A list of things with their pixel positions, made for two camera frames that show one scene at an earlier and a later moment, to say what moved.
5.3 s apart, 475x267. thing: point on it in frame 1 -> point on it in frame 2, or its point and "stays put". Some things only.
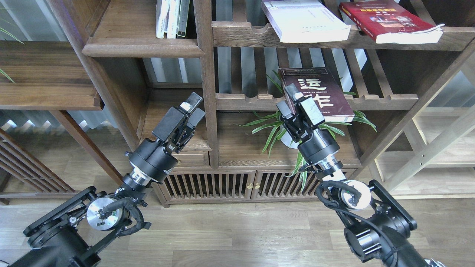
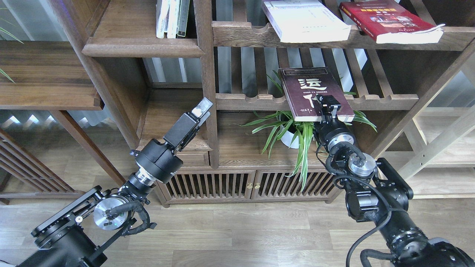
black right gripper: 316,145 -> 330,129
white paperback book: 307,21 stays put
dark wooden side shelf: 38,75 stays put
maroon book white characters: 319,83 stays put
